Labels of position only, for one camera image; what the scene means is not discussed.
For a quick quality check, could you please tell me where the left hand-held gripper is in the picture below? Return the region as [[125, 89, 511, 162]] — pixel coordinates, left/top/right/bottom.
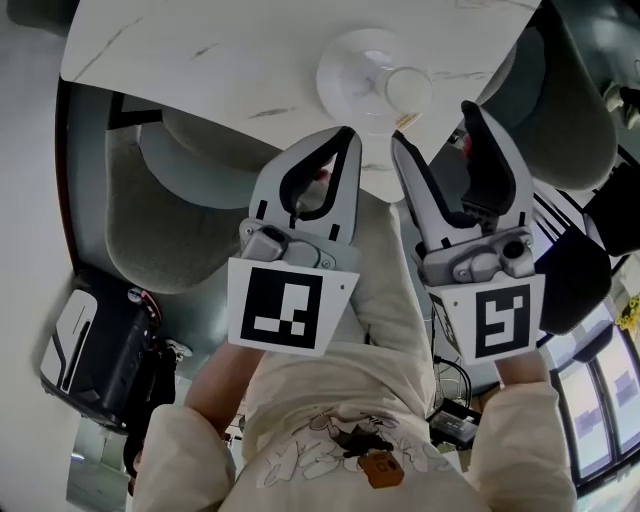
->
[[227, 126, 363, 357]]

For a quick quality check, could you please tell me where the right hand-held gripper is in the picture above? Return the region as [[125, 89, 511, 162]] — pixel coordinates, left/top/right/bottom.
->
[[390, 100, 546, 365]]

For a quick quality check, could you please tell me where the white saucer plate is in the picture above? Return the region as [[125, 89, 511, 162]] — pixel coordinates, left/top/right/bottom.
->
[[315, 27, 434, 137]]

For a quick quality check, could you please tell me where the white cup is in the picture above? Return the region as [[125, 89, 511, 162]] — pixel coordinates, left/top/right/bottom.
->
[[382, 64, 434, 134]]

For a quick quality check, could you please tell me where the person's right forearm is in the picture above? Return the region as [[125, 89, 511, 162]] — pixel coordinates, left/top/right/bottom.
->
[[492, 355, 552, 397]]

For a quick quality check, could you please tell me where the person's left forearm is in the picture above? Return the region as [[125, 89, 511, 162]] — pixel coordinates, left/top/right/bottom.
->
[[184, 344, 267, 437]]

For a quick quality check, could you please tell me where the person's cream trouser leg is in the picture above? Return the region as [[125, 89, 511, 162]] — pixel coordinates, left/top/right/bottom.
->
[[344, 187, 437, 422]]

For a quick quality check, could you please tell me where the dark dining chair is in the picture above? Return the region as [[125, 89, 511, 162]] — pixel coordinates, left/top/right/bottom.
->
[[533, 229, 614, 337], [582, 149, 640, 259]]

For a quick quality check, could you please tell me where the white marble square table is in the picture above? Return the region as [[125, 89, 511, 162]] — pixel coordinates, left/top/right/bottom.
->
[[58, 0, 544, 204]]

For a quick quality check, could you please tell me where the black waist battery pack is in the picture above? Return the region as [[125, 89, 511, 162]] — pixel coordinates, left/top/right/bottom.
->
[[428, 406, 482, 447]]

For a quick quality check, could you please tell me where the black equipment case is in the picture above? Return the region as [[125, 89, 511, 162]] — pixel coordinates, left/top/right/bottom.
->
[[38, 272, 165, 432]]

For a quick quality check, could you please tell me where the person's cream printed shirt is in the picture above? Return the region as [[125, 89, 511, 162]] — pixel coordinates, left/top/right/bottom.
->
[[131, 344, 579, 512]]

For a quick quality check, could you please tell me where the white and black device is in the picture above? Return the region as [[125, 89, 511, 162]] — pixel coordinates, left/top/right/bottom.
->
[[39, 289, 99, 395]]

